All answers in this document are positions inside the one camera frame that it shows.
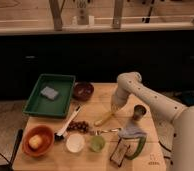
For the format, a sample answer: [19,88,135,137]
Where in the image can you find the yellow fruit in bowl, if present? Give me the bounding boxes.
[29,135,43,150]

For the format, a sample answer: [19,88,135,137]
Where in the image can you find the yellow banana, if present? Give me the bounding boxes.
[94,111,113,126]

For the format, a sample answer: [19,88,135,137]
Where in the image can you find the orange bowl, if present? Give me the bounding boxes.
[22,125,54,157]

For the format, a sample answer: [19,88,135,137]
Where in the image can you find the black cable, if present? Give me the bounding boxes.
[158,139,174,164]

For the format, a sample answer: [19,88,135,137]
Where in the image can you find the green small cup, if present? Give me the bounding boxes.
[90,135,105,152]

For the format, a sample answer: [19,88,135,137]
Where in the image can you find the blue sponge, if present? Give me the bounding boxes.
[41,86,59,100]

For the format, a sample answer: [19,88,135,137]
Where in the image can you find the dark red bowl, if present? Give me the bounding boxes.
[73,82,94,101]

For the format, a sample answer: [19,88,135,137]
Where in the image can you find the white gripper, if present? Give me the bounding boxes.
[110,87,130,115]

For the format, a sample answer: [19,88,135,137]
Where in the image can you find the green plastic tray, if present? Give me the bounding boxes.
[23,74,75,118]

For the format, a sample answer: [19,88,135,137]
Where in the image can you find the blue grey cloth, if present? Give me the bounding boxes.
[118,120,147,139]

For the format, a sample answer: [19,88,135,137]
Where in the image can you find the bunch of dark grapes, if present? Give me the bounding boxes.
[67,121,89,133]

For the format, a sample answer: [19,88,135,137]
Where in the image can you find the white small bowl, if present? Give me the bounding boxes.
[66,133,85,153]

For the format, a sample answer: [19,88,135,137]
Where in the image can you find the metal spoon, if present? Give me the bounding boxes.
[90,128,121,135]

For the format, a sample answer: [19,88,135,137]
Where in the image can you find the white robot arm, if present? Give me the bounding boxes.
[111,72,194,171]

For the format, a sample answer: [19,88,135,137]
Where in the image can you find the metal cup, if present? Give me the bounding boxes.
[133,105,147,121]

